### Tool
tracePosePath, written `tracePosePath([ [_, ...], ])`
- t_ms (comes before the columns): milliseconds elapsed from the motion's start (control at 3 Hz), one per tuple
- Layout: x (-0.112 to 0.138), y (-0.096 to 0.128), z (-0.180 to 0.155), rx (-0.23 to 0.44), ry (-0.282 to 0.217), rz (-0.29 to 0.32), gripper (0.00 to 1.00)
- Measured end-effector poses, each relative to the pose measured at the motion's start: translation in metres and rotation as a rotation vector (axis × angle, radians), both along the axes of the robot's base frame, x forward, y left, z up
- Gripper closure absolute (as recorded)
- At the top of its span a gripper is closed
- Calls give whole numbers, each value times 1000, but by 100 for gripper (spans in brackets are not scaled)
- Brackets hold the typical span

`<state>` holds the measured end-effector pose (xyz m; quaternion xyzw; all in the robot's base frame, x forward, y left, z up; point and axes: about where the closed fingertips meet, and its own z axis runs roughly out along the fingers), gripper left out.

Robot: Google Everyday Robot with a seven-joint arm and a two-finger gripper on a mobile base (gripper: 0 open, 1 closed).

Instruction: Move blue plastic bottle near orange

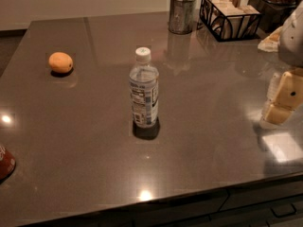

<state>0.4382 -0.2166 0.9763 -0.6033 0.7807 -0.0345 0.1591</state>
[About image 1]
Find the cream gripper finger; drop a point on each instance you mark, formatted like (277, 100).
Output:
(274, 82)
(289, 96)

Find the clear plastic water bottle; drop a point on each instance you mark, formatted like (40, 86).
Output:
(144, 89)

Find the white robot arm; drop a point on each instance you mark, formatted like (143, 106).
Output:
(290, 45)

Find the yellow snack packet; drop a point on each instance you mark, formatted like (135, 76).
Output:
(270, 43)

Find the black stand under jar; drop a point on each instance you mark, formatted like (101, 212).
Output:
(272, 15)

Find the metal cup with stirrers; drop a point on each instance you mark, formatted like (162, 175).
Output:
(181, 16)

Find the orange fruit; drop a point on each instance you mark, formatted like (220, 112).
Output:
(60, 62)

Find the red snack bag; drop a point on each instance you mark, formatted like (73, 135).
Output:
(7, 163)

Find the black wire napkin holder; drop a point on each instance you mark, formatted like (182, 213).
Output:
(229, 20)

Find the dark drawer with handle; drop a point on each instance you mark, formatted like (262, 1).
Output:
(251, 205)

